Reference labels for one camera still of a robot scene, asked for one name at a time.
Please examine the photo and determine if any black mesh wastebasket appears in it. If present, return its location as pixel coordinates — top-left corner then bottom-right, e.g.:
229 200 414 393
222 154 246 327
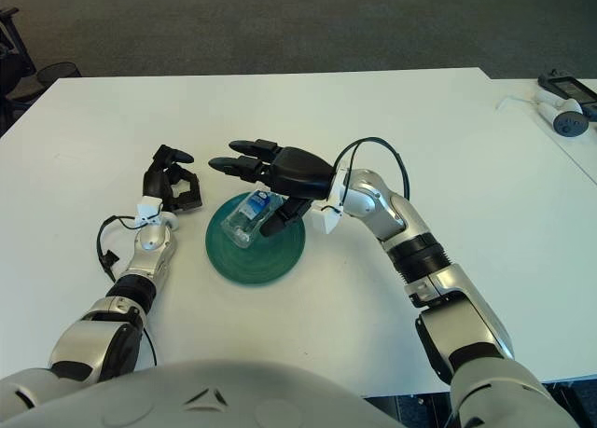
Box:
36 62 83 87

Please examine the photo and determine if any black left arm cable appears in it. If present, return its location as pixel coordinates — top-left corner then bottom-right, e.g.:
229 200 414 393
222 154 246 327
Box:
96 214 164 283

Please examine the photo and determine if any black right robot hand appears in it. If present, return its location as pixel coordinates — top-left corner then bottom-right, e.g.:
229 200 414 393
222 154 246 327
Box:
207 139 338 238

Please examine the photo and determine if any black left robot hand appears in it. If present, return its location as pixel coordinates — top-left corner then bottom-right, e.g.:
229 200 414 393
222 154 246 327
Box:
142 144 204 214

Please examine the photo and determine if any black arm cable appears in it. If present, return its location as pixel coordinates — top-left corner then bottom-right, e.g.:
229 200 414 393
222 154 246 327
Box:
333 137 412 214
96 214 164 283

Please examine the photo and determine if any green round plate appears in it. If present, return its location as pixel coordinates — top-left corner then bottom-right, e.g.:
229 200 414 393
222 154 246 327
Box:
205 190 308 288

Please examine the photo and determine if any black flat device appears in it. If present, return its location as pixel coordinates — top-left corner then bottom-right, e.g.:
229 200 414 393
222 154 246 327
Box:
537 71 597 105

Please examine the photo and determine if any white handheld controller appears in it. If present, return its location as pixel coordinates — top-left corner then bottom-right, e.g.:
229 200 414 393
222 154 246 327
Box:
535 90 590 138

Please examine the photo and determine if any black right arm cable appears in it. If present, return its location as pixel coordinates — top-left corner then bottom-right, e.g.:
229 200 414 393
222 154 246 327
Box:
333 137 412 214

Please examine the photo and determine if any black office chair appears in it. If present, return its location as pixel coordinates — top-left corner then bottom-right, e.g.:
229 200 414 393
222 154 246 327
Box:
0 7 38 107

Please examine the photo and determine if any thin white cable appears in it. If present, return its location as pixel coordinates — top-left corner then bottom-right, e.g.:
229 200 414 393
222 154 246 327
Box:
495 94 542 115

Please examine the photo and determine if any clear bottle with blue cap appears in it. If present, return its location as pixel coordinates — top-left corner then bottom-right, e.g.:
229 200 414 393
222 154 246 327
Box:
221 188 285 249

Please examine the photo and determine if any grey robot torso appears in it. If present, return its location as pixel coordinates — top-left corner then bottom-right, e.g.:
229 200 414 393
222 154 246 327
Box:
0 358 407 428

